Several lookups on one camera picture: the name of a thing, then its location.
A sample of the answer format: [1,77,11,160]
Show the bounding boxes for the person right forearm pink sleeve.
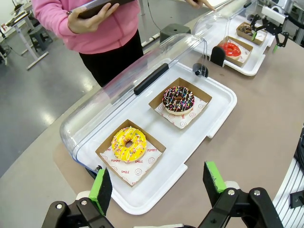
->
[32,0,80,32]

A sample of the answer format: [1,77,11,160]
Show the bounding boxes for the white display tray base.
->
[191,22,276,77]
[71,62,238,216]

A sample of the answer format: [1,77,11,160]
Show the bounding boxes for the cardboard tray of chocolate donut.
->
[148,77,213,130]

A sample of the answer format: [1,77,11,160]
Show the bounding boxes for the black lid handle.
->
[133,63,170,96]
[210,46,227,67]

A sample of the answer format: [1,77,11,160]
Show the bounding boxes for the red glazed donut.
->
[219,42,242,60]

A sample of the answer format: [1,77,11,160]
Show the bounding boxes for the dark tablet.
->
[66,0,136,20]

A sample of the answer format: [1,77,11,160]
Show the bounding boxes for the person left hand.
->
[184,0,217,12]

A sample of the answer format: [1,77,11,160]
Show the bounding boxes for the aluminium profile frame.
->
[272,157,304,228]

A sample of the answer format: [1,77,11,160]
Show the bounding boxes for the person torso in pink hoodie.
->
[32,0,144,87]

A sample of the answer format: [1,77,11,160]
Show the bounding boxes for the cardboard tray of red donut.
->
[217,35,254,68]

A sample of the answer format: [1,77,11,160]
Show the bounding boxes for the white desk with metal legs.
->
[0,3,49,71]

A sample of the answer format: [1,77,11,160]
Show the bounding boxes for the clear dome lid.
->
[191,0,257,58]
[59,33,209,167]

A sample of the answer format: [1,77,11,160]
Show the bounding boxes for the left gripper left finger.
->
[41,167,115,228]

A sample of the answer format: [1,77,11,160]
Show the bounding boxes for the cardboard tray of nut donut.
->
[236,21,268,46]

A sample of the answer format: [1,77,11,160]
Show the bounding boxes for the chocolate sprinkled donut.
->
[162,85,196,116]

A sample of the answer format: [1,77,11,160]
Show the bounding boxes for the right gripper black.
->
[249,14,290,54]

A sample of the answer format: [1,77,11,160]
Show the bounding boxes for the person right hand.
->
[67,2,120,34]

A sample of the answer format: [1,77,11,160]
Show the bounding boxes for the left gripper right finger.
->
[198,161,285,228]

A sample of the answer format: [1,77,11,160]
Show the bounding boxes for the chocolate nut donut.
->
[238,25,254,37]

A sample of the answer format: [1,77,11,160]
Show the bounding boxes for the printed paper liner yellow donut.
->
[99,142,163,186]

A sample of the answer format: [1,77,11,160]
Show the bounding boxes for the black lid hinge knob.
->
[192,62,209,78]

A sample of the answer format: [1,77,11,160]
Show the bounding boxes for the grey plastic stool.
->
[159,23,192,44]
[29,28,54,53]

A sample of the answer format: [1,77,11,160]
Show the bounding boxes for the cardboard tray of yellow donut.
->
[95,119,167,188]

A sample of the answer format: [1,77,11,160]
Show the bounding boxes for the printed paper liner red donut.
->
[224,46,252,64]

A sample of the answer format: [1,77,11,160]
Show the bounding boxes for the printed paper liner chocolate donut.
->
[154,98,208,130]

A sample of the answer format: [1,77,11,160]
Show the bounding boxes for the yellow sprinkled donut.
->
[111,126,148,163]

